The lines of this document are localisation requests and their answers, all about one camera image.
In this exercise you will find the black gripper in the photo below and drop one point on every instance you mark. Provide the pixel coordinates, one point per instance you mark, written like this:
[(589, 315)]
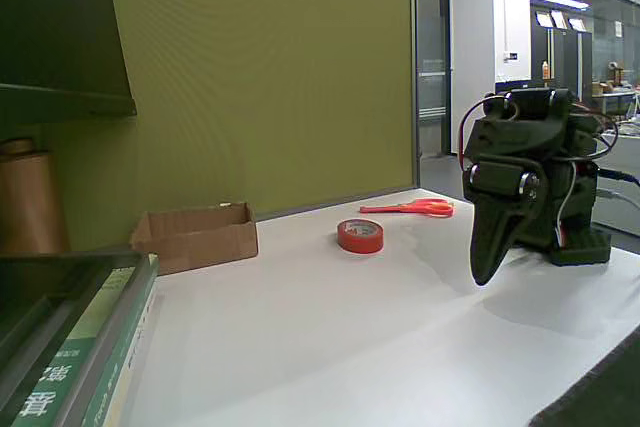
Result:
[(500, 184)]

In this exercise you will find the red tape roll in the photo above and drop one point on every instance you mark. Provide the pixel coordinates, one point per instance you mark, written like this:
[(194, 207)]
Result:
[(360, 242)]

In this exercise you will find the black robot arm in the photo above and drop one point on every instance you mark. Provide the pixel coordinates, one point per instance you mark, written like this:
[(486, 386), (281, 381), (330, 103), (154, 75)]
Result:
[(575, 207)]

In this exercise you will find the brown cardboard box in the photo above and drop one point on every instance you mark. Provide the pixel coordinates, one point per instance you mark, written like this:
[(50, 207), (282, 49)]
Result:
[(210, 247)]

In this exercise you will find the brown paper roll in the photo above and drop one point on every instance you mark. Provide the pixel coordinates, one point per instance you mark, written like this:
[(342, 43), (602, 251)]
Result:
[(30, 202)]

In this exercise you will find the orange scissors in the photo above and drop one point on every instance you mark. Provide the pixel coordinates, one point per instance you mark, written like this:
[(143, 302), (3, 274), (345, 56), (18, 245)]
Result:
[(425, 207)]

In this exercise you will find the orange bottle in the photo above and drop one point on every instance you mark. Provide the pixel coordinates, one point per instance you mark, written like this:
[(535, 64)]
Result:
[(545, 71)]

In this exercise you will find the cluttered background desk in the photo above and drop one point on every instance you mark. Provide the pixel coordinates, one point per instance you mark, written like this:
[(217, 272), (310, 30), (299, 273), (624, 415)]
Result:
[(617, 92)]

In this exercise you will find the white paper notice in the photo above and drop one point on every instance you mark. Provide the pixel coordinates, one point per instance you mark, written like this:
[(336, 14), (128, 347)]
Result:
[(618, 29)]

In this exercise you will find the olive green partition panel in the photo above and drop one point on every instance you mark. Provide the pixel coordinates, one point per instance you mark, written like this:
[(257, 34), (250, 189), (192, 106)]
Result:
[(200, 7)]

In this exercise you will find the green spined book white pages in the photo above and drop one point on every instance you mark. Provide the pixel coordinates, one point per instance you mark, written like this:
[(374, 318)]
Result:
[(112, 377)]

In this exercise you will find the green book with white characters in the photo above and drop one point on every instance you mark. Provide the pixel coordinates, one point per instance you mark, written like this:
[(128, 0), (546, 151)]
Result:
[(75, 342)]

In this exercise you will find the green books stack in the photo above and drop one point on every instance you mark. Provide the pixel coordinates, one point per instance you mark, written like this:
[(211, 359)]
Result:
[(30, 287)]

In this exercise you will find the dark green metal shelf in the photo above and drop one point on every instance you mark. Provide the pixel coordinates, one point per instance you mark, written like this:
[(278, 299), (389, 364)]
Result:
[(50, 22)]

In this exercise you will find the glass door with metal frame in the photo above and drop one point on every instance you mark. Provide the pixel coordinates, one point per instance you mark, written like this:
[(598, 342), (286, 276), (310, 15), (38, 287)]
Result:
[(431, 112)]

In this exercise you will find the small wall switch plate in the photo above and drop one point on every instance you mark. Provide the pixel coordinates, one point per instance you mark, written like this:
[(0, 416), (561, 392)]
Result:
[(510, 56)]

